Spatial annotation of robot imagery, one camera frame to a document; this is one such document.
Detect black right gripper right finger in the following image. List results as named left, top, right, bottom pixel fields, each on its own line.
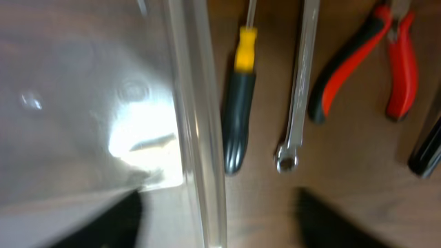
left=294, top=187, right=396, bottom=248

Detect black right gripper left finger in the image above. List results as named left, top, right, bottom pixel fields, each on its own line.
left=48, top=190, right=143, bottom=248

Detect clear plastic container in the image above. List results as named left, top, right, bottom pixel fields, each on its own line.
left=1, top=0, right=227, bottom=247

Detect silver combination wrench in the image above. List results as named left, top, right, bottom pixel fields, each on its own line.
left=274, top=0, right=320, bottom=173

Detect black yellow screwdriver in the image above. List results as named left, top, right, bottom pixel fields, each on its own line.
left=222, top=0, right=258, bottom=175

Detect small black handled hammer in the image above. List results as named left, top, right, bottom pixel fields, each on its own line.
left=408, top=118, right=440, bottom=178

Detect red handled pliers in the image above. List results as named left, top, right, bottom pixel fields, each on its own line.
left=307, top=0, right=418, bottom=124

